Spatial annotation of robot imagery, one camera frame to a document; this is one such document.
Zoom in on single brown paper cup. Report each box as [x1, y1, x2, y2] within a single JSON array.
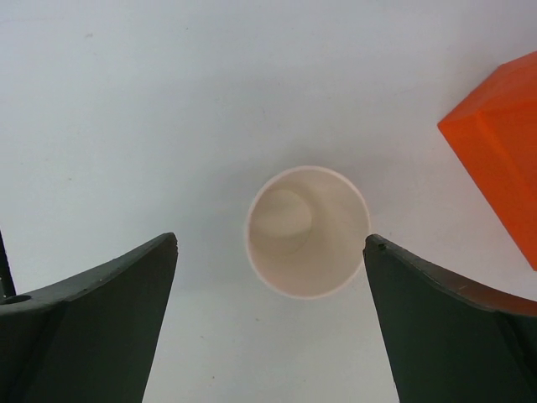
[[244, 165, 371, 300]]

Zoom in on orange paper bag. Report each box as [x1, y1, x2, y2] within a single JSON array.
[[438, 53, 536, 267]]

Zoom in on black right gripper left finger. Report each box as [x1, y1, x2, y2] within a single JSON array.
[[1, 233, 178, 402]]

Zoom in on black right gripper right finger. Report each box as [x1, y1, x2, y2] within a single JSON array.
[[363, 234, 536, 402]]

